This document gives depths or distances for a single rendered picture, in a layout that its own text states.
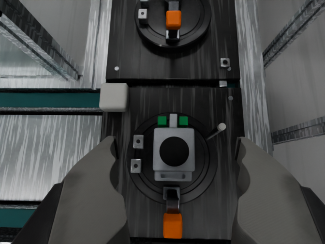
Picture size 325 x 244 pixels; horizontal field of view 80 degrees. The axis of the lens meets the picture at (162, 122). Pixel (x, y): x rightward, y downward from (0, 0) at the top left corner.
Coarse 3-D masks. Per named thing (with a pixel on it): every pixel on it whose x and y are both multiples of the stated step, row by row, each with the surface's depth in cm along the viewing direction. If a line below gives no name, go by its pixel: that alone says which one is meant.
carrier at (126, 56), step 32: (128, 0) 38; (160, 0) 36; (192, 0) 36; (224, 0) 38; (128, 32) 37; (160, 32) 34; (192, 32) 34; (224, 32) 36; (128, 64) 35; (160, 64) 35; (192, 64) 35
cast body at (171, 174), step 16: (160, 128) 21; (176, 128) 21; (160, 144) 21; (176, 144) 20; (192, 144) 20; (160, 160) 20; (176, 160) 19; (192, 160) 20; (160, 176) 23; (176, 176) 23
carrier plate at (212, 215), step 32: (160, 96) 34; (192, 96) 34; (224, 96) 34; (128, 128) 33; (224, 160) 31; (128, 192) 31; (224, 192) 30; (128, 224) 30; (160, 224) 30; (192, 224) 29; (224, 224) 29
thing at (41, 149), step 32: (0, 96) 37; (32, 96) 37; (64, 96) 37; (96, 96) 37; (0, 128) 39; (32, 128) 39; (64, 128) 39; (96, 128) 39; (0, 160) 38; (32, 160) 38; (64, 160) 37; (0, 192) 36; (32, 192) 36; (0, 224) 32
